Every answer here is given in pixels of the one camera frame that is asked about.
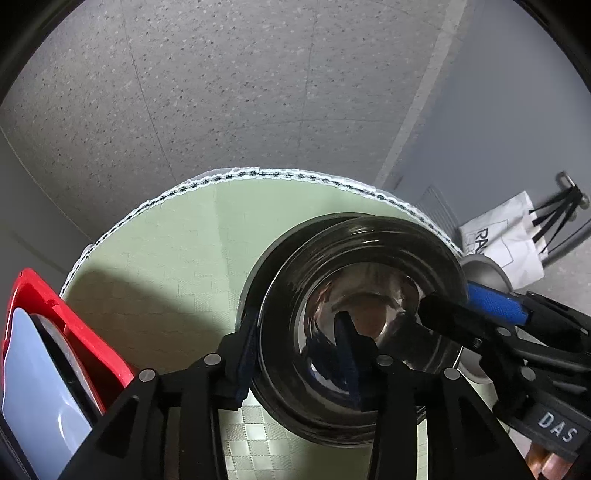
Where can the dark plate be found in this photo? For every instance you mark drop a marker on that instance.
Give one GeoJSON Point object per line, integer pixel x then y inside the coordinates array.
{"type": "Point", "coordinates": [62, 355]}

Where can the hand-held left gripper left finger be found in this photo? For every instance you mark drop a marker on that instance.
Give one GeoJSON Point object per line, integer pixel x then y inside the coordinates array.
{"type": "Point", "coordinates": [245, 364]}

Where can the green checked tablecloth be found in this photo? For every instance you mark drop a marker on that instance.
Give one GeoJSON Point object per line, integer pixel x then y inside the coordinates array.
{"type": "Point", "coordinates": [175, 258]}

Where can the black glossy bowl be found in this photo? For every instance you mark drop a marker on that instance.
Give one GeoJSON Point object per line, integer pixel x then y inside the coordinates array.
{"type": "Point", "coordinates": [323, 286]}
{"type": "Point", "coordinates": [248, 300]}

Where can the metal chair base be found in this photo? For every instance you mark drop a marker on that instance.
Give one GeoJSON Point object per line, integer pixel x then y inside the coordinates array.
{"type": "Point", "coordinates": [572, 203]}

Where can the white plate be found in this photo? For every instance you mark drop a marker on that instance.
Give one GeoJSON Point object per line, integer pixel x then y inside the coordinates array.
{"type": "Point", "coordinates": [32, 387]}

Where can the grey metal bowl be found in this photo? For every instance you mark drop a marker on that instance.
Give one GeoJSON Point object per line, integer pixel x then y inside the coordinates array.
{"type": "Point", "coordinates": [489, 272]}

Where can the person's right hand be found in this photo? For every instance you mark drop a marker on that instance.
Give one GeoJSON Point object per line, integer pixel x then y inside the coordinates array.
{"type": "Point", "coordinates": [551, 464]}

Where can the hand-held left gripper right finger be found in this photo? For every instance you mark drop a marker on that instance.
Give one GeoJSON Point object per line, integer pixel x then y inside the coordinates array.
{"type": "Point", "coordinates": [349, 360]}

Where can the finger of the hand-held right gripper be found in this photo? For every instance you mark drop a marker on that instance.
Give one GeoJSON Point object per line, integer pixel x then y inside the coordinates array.
{"type": "Point", "coordinates": [450, 318]}
{"type": "Point", "coordinates": [498, 304]}

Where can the grey ribbed floor grate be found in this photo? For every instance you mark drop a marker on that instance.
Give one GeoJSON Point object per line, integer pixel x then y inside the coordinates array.
{"type": "Point", "coordinates": [436, 207]}

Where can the red dish rack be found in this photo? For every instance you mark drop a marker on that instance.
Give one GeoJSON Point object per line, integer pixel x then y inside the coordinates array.
{"type": "Point", "coordinates": [69, 323]}

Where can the white paper bag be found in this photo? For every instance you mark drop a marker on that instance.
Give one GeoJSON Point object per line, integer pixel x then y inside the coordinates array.
{"type": "Point", "coordinates": [503, 240]}

